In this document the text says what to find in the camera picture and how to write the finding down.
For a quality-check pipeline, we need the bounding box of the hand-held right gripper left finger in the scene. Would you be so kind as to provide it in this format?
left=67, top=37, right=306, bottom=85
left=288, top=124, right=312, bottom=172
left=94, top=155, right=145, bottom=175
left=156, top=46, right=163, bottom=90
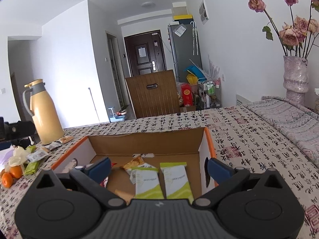
left=35, top=157, right=126, bottom=211

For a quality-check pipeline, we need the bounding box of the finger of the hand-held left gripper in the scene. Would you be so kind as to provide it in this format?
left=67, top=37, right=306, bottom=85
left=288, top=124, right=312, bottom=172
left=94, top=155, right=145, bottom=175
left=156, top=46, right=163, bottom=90
left=5, top=120, right=36, bottom=139

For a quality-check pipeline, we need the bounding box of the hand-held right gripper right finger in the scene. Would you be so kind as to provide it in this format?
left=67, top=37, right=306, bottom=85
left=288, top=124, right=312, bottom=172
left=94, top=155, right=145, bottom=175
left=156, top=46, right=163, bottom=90
left=193, top=157, right=289, bottom=211

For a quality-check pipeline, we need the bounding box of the yellow orange snack packet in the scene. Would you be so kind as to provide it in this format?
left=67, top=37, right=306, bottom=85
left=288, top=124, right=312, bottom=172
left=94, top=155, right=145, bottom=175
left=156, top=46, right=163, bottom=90
left=121, top=156, right=145, bottom=172

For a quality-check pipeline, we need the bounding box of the white green snack packet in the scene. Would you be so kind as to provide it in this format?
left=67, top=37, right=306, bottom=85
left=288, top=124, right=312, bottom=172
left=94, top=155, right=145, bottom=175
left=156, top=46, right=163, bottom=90
left=159, top=162, right=194, bottom=201
left=131, top=166, right=165, bottom=200

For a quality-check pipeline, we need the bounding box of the red printed cardboard box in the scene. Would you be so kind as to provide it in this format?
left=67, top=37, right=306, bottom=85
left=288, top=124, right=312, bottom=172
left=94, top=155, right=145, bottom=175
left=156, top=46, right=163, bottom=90
left=51, top=127, right=218, bottom=205

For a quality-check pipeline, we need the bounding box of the yellow thermos jug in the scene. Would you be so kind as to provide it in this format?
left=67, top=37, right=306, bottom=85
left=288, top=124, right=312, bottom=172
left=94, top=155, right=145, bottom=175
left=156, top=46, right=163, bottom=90
left=23, top=79, right=65, bottom=145

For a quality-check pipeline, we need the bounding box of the purple white tissue pack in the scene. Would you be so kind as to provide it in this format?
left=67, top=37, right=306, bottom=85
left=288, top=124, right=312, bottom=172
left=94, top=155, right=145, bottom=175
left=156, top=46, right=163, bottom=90
left=0, top=147, right=15, bottom=170

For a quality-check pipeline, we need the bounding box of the white crumpled plastic bag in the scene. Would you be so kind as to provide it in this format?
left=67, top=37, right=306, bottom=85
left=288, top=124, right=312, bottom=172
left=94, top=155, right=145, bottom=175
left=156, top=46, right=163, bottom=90
left=5, top=146, right=29, bottom=172

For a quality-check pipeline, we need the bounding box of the white blue-print sachet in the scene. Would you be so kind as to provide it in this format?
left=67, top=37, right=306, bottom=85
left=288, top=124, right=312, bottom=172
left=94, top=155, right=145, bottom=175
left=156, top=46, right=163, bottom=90
left=26, top=151, right=49, bottom=163

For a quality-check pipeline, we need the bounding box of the grey white sachet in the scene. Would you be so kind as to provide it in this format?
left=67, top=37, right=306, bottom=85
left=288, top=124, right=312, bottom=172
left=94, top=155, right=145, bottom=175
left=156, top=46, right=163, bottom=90
left=46, top=141, right=63, bottom=151

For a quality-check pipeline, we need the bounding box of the blue white floor rack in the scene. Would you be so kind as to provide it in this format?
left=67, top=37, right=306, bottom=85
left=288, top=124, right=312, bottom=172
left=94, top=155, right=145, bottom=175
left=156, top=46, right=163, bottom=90
left=108, top=107, right=129, bottom=122

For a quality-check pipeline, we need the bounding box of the red gift bag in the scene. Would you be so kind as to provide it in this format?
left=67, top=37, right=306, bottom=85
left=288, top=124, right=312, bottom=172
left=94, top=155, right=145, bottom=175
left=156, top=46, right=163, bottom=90
left=181, top=83, right=194, bottom=106

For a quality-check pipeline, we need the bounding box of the grey patterned blanket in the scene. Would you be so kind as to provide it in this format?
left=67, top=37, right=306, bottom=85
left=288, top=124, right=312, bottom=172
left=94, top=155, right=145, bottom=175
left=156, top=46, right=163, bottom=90
left=245, top=96, right=319, bottom=170

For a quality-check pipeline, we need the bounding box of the brown wooden chair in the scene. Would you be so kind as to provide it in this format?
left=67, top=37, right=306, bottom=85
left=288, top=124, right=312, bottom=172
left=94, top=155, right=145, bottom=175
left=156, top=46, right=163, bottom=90
left=125, top=70, right=181, bottom=119

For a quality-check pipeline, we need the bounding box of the grey side door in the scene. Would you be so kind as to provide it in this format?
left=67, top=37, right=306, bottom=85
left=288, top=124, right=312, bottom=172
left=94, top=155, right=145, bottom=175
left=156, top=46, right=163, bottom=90
left=106, top=32, right=125, bottom=110

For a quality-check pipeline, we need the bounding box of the blue plastic basin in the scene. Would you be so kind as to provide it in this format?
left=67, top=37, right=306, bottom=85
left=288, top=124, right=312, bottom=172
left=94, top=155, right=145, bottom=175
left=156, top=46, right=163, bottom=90
left=184, top=65, right=203, bottom=79

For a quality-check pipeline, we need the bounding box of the dark brown entrance door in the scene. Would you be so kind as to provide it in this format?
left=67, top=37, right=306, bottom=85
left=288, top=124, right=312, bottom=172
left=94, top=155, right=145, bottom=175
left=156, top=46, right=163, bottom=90
left=124, top=31, right=167, bottom=77

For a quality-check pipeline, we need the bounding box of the pink white tall vase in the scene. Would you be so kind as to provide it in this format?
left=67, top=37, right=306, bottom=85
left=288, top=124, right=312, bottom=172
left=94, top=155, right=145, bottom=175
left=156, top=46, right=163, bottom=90
left=283, top=55, right=309, bottom=107

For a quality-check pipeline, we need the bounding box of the grey refrigerator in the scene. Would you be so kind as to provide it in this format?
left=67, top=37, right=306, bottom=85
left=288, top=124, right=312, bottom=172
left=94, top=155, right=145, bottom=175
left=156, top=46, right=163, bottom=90
left=167, top=23, right=203, bottom=82

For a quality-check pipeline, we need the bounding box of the white folded umbrella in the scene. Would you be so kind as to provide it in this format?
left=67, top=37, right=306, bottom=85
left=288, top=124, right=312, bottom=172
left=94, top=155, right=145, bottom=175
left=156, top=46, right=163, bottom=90
left=190, top=21, right=200, bottom=55

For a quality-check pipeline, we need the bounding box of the dried pink rose bouquet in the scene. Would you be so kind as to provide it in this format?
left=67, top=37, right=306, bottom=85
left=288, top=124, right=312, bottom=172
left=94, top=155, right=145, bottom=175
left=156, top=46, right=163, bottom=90
left=242, top=0, right=319, bottom=59

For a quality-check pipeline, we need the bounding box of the yellow box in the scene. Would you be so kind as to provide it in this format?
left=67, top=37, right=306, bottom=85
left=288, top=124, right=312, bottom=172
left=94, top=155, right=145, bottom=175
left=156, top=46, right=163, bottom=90
left=173, top=14, right=194, bottom=24

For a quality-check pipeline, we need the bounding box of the white mop handle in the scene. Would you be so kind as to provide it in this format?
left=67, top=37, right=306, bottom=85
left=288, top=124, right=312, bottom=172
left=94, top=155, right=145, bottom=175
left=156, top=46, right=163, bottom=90
left=88, top=87, right=96, bottom=123

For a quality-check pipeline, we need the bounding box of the wire rack with bottles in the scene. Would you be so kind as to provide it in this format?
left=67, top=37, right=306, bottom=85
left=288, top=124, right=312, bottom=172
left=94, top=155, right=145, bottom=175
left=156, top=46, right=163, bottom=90
left=197, top=78, right=223, bottom=110

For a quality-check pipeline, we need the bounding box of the white wall panel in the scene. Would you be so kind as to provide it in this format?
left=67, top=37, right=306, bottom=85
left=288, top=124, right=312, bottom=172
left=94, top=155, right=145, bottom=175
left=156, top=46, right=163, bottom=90
left=199, top=0, right=210, bottom=25

